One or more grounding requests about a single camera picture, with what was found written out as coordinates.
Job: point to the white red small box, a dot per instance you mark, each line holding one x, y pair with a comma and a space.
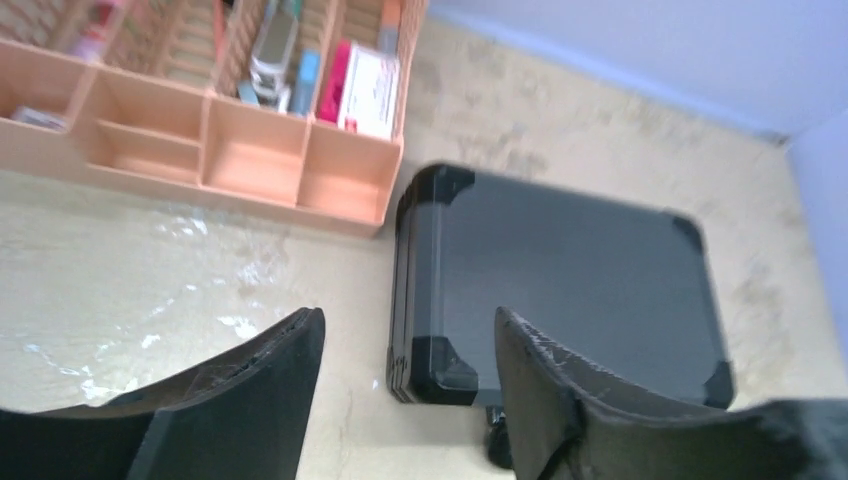
370, 92

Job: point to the peach plastic desk organizer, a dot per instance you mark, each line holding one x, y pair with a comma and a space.
155, 115

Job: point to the pink highlighter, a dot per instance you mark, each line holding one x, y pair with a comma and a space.
333, 85

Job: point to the orange grey marker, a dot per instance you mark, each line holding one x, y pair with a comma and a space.
388, 35

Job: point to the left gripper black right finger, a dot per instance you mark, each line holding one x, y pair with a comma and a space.
568, 417

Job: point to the blue highlighter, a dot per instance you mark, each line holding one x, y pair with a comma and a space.
305, 84

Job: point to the black poker chip case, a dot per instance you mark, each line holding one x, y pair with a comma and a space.
624, 285

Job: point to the silver stapler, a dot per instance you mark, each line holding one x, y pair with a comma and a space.
273, 46

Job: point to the pink red bottle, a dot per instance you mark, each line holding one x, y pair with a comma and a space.
91, 39

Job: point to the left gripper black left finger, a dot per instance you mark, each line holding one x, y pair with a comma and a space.
242, 414

